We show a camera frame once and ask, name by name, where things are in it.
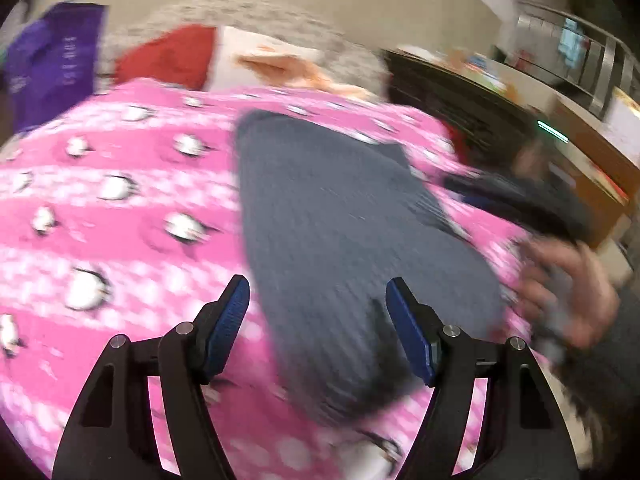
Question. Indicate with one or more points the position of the metal stair railing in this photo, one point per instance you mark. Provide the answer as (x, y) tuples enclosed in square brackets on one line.
[(590, 55)]

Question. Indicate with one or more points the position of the person's right forearm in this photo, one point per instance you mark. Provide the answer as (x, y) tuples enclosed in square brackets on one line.
[(615, 350)]

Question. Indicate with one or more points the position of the red pillow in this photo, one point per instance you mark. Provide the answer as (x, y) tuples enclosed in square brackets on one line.
[(170, 57)]

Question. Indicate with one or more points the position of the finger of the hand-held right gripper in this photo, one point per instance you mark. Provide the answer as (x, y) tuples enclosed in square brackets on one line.
[(465, 187)]

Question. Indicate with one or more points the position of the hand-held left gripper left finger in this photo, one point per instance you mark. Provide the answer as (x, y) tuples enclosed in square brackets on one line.
[(230, 320)]

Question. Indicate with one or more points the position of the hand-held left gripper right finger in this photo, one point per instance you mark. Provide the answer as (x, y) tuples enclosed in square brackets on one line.
[(407, 325)]

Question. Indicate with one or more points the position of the red white orange plush cloth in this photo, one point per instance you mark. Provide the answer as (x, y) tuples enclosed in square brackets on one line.
[(265, 60)]

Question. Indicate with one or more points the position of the black crate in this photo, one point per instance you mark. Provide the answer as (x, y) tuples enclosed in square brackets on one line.
[(450, 95)]

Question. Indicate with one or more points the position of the purple shopping bag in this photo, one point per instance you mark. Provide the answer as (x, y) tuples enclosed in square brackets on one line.
[(55, 60)]

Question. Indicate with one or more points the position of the person's right hand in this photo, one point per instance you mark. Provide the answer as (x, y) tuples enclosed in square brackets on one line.
[(585, 285)]

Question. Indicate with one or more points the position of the light wooden cabinet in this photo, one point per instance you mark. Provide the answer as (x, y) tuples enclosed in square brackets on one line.
[(600, 170)]

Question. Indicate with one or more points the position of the pink penguin print blanket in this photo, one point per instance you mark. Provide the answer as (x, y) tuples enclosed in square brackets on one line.
[(125, 260)]

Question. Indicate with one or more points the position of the grey striped shirt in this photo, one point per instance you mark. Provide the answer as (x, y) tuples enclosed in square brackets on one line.
[(325, 235)]

